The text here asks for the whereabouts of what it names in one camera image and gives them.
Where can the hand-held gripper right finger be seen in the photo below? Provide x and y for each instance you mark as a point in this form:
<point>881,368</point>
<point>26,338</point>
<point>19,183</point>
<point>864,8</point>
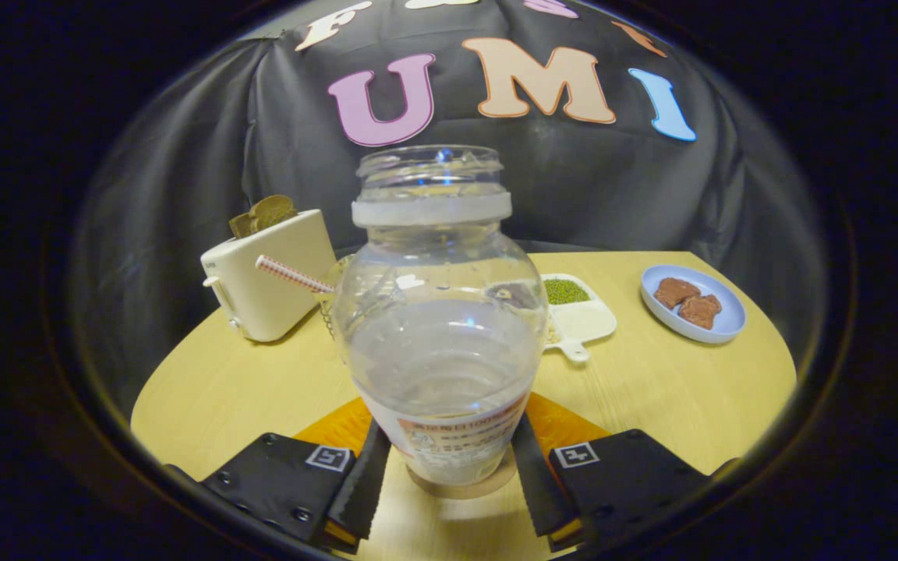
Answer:
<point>628,475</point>

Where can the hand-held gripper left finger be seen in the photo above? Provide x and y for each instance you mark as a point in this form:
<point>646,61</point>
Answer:
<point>281,475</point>

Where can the round wooden coaster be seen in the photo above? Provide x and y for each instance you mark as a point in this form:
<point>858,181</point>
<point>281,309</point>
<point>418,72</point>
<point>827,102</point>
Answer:
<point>461,491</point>

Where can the clear plastic juice bottle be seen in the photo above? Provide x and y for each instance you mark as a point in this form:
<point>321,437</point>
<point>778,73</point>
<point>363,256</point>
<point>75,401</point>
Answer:
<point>441,366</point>

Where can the light wooden table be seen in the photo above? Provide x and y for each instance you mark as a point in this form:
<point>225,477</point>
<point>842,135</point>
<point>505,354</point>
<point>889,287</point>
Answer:
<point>652,397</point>

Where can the white divided dish of beans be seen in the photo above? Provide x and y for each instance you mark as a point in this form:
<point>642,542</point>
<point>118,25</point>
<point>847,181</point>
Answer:
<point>585,319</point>

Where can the blue plate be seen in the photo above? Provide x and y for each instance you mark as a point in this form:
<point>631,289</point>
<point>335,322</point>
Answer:
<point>718,331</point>

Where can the white toaster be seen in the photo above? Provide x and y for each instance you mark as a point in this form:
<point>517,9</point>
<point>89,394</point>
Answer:
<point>273,300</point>

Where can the brown cookie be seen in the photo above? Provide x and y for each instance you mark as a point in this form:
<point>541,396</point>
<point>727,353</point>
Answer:
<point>675,291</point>
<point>700,312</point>

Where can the red striped straw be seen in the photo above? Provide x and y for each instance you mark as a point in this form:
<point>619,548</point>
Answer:
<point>293,274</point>

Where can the brown toast slice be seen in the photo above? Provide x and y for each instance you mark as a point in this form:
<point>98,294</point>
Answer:
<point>266,214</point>

